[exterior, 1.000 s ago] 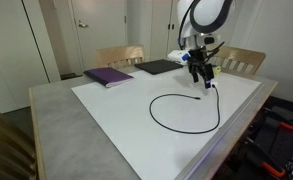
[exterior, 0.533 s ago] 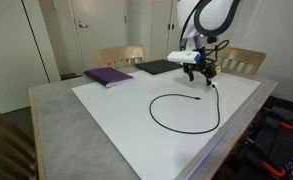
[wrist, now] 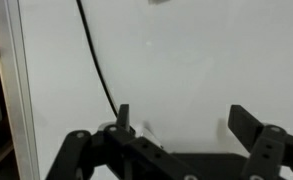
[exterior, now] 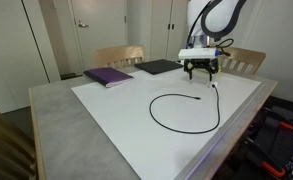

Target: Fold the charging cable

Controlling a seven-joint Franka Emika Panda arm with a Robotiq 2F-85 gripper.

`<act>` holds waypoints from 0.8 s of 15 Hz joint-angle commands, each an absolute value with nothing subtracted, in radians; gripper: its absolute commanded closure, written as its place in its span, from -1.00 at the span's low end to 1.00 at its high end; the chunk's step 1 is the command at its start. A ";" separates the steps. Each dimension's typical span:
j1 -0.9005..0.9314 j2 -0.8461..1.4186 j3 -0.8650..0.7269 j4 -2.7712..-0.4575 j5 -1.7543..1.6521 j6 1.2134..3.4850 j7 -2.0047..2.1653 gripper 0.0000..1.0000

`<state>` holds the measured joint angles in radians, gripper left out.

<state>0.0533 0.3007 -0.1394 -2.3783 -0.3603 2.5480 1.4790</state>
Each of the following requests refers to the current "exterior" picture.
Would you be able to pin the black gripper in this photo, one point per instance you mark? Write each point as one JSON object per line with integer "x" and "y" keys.
{"x": 201, "y": 64}

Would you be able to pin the white charger plug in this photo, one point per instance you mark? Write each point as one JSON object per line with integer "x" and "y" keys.
{"x": 212, "y": 84}

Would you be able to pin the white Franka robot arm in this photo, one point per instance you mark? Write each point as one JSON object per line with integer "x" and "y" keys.
{"x": 219, "y": 15}

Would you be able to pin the small white box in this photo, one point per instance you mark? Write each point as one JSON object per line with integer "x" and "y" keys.
{"x": 180, "y": 62}

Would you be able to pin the black flat folder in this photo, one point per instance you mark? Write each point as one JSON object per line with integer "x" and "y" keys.
{"x": 157, "y": 66}

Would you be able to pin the light wooden slat-back chair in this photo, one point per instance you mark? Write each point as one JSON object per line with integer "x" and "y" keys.
{"x": 249, "y": 56}
{"x": 119, "y": 51}
{"x": 6, "y": 150}

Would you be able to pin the large white board mat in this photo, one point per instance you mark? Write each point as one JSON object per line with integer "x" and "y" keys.
{"x": 119, "y": 110}

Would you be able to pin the purple notebook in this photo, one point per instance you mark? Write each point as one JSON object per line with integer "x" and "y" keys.
{"x": 107, "y": 76}

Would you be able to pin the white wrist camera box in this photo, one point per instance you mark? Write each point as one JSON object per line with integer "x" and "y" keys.
{"x": 196, "y": 53}

